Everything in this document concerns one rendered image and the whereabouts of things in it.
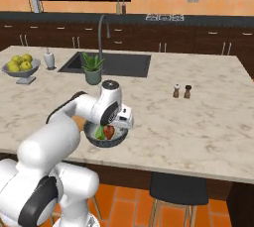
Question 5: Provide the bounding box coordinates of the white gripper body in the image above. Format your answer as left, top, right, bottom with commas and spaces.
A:
111, 115, 135, 131

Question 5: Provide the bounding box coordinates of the dark grey bowl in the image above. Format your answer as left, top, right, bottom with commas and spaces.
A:
82, 120, 129, 149

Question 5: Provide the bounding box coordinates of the dark sink basin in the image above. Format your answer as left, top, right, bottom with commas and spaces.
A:
57, 51, 153, 78

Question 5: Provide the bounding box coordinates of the white top salt shaker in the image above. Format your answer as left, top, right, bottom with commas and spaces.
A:
172, 83, 182, 99

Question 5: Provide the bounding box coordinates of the green plant in grey pot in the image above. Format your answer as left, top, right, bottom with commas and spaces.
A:
80, 52, 106, 86

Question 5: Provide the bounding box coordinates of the black top pepper shaker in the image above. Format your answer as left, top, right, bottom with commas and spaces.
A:
184, 84, 192, 100

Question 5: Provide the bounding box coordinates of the black seat wooden stool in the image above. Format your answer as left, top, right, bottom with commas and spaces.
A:
148, 171, 209, 227

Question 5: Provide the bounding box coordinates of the dark grey tap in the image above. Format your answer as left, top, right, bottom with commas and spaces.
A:
97, 14, 112, 74

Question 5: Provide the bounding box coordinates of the white soap dispenser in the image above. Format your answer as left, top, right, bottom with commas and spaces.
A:
43, 48, 57, 71

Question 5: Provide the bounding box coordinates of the dark brown cupboard run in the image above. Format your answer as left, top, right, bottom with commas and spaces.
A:
0, 19, 254, 80

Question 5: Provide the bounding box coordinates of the yellow green fruit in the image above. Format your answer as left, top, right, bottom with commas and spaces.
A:
20, 60, 33, 71
7, 62, 21, 73
21, 54, 34, 63
11, 55, 23, 65

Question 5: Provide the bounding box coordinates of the grey pedestal fruit bowl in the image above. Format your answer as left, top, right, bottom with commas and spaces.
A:
1, 58, 42, 85

